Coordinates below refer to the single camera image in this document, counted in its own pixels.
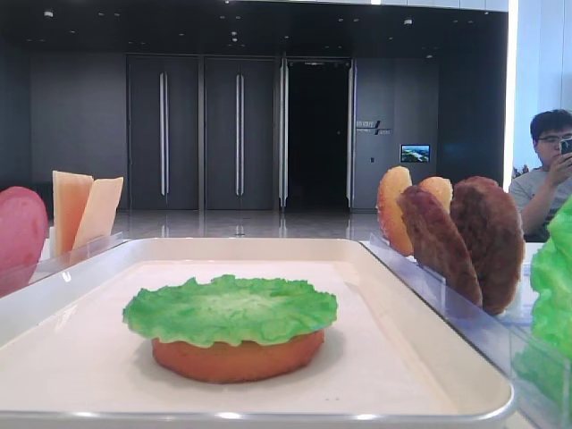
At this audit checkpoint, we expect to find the green lettuce leaf on tray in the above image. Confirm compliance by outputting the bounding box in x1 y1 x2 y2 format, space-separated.
122 274 338 348

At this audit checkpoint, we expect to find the brown meat patty near tray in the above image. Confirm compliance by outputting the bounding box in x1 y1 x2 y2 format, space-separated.
397 185 483 307

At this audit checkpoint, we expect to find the yellow cheese slice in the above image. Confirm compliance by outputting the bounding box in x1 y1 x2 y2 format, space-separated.
72 177 123 249

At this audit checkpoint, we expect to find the brown meat patty outer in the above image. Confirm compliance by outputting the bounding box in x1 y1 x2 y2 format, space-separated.
450 176 525 315

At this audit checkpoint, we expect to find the orange cheese slice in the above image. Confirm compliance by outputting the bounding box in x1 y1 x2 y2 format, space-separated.
52 171 94 257

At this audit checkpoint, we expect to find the red tomato slice in rack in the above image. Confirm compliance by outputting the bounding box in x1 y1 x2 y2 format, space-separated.
1 187 48 297

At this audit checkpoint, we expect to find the green lettuce leaf in rack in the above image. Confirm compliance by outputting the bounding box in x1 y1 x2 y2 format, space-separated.
513 200 571 401

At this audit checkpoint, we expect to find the bun slice outer right rack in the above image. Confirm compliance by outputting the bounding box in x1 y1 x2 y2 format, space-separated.
376 166 413 257

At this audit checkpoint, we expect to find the bun slice rack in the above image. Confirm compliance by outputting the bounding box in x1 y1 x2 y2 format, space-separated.
419 176 453 213
376 166 413 257

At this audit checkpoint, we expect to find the bottom bun slice on tray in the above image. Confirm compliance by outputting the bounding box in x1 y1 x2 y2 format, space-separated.
152 330 324 383

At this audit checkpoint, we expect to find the bun slice inner right rack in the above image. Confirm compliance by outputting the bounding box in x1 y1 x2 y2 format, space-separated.
419 176 453 213

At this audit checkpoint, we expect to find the clear acrylic rack left side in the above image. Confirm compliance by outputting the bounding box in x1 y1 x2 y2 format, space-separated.
1 232 124 297

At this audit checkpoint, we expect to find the clear acrylic rack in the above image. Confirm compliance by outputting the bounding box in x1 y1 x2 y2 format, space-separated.
365 233 571 428
1 232 124 297

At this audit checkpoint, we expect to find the seated person with phone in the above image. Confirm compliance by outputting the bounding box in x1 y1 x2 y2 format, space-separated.
509 109 571 242

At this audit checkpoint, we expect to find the white rectangular tray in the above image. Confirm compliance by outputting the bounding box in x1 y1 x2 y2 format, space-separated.
1 238 516 428

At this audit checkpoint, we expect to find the smartphone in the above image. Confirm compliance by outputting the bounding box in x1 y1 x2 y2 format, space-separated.
560 138 572 155

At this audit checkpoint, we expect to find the clear acrylic rack right side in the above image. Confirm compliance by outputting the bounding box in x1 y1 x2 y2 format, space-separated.
365 233 571 428

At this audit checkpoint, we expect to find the wall display screen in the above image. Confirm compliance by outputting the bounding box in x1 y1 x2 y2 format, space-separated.
400 145 431 164

